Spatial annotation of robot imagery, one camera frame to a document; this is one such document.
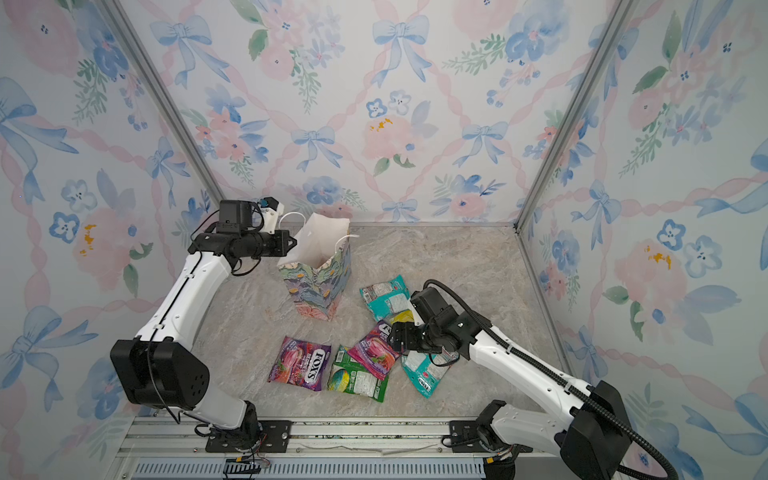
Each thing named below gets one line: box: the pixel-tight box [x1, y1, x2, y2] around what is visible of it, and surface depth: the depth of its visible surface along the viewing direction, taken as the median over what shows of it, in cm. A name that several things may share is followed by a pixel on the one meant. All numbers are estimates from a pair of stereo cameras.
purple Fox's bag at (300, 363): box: [268, 336, 332, 391], surface depth 85 cm
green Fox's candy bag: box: [327, 345, 389, 403], surface depth 82 cm
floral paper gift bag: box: [276, 213, 360, 321], surface depth 86 cm
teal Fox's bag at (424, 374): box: [401, 350, 458, 398], surface depth 83 cm
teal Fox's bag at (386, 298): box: [359, 274, 411, 322], surface depth 99 cm
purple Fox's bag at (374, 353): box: [348, 321, 401, 381], surface depth 85 cm
